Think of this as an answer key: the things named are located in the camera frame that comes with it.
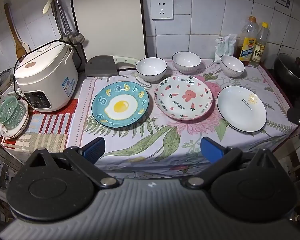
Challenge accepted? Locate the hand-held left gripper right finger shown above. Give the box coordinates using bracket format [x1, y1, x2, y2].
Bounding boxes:
[181, 137, 274, 189]

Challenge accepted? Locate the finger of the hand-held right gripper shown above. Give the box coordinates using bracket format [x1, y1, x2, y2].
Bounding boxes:
[287, 106, 300, 125]

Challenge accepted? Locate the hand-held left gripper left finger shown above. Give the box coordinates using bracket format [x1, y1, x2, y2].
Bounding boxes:
[27, 137, 120, 190]

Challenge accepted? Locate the blue fried egg plate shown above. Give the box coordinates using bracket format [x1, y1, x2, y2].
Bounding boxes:
[91, 82, 150, 128]

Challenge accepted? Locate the pink rabbit print plate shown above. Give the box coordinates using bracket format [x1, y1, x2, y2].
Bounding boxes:
[154, 75, 214, 122]

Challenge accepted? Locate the white ribbed bowl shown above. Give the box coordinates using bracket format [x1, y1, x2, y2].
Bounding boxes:
[136, 57, 168, 82]
[172, 51, 202, 75]
[220, 54, 246, 78]

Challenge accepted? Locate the black lidded wok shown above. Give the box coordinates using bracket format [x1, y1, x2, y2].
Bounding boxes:
[274, 52, 300, 93]

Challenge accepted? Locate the floral tablecloth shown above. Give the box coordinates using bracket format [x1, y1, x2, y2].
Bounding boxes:
[65, 59, 299, 180]

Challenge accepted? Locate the white plate with sun print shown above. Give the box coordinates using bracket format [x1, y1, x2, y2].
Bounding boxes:
[216, 85, 267, 133]

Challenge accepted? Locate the striped patchwork cloth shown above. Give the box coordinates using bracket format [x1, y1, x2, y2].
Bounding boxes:
[0, 99, 79, 153]

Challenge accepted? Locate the vinegar bottle with yellow cap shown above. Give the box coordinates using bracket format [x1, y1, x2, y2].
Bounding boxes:
[251, 22, 269, 67]

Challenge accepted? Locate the white rice cooker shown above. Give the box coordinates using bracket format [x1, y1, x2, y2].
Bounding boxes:
[14, 41, 80, 112]

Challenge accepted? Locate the cooking oil bottle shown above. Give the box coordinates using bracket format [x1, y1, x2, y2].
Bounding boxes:
[234, 16, 259, 62]

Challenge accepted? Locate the green plastic strainer basket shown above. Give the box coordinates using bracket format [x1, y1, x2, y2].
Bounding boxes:
[0, 96, 25, 128]

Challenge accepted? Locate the white plastic packet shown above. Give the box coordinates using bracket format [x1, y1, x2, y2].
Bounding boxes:
[214, 34, 238, 64]

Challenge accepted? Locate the small pot with glass lid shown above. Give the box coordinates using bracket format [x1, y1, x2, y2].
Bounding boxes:
[0, 69, 15, 100]

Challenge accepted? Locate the white cutting board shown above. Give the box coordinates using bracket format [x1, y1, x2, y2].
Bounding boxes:
[70, 0, 148, 65]

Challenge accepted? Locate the wooden spatula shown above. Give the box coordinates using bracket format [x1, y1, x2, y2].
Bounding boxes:
[4, 3, 28, 59]

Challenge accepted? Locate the white rice spoon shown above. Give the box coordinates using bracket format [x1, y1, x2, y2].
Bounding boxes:
[42, 0, 55, 15]

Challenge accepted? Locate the cleaver with cream handle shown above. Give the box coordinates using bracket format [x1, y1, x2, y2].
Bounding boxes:
[85, 56, 140, 77]

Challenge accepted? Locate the white wall socket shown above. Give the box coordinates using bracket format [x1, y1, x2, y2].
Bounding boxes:
[150, 0, 174, 20]

